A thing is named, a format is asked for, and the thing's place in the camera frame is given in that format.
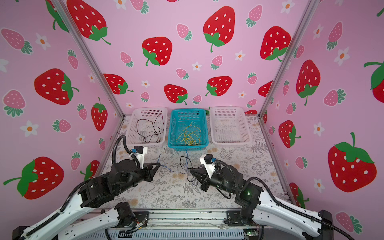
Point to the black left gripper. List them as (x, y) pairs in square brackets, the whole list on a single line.
[(151, 173)]

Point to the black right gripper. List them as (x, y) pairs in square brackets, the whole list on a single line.
[(199, 173)]

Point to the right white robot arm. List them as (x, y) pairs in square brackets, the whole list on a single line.
[(260, 206)]

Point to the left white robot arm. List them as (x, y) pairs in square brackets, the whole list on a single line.
[(127, 171)]

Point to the left white plastic basket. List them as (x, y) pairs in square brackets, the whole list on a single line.
[(147, 127)]

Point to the white plastic basket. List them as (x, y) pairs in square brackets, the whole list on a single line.
[(147, 127), (229, 127)]

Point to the teal plastic basket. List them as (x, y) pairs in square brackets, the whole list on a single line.
[(188, 130)]

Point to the right white plastic basket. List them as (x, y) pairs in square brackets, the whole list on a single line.
[(229, 127)]

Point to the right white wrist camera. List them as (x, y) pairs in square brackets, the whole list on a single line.
[(208, 161)]

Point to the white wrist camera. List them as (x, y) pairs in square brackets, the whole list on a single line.
[(138, 154), (208, 161)]

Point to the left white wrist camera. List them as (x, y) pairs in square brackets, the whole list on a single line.
[(138, 154)]

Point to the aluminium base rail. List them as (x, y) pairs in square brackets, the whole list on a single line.
[(193, 224)]

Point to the left aluminium corner post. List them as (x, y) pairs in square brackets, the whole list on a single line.
[(86, 23)]

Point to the aluminium corner post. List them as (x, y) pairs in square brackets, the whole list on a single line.
[(300, 30), (86, 23)]

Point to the right aluminium corner post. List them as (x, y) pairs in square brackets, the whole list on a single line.
[(300, 30)]

